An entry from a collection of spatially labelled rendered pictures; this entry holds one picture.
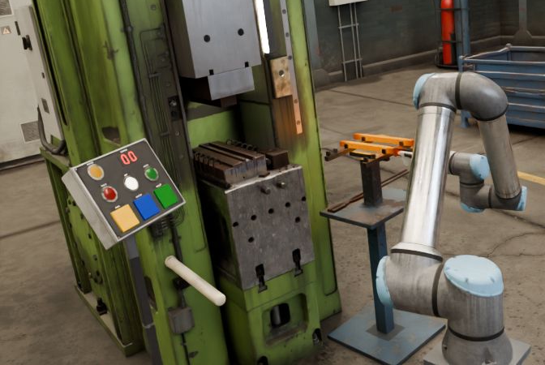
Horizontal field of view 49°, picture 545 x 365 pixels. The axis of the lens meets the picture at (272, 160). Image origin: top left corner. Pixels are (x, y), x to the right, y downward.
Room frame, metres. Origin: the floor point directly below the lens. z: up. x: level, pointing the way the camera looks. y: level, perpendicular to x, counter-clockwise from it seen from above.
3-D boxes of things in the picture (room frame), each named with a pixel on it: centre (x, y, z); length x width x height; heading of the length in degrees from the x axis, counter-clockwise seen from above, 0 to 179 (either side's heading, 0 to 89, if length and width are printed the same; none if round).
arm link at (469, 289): (1.44, -0.49, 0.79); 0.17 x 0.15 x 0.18; 56
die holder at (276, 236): (2.56, 0.18, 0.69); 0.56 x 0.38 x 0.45; 31
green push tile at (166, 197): (2.00, 0.39, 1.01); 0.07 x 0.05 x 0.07; 146
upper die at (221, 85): (2.53, 0.22, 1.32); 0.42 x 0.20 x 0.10; 31
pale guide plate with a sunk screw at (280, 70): (2.62, -0.09, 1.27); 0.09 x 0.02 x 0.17; 121
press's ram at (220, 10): (2.55, 0.19, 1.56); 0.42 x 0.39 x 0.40; 31
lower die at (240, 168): (2.53, 0.22, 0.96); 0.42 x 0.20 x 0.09; 31
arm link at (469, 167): (2.10, -0.73, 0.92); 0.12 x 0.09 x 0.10; 40
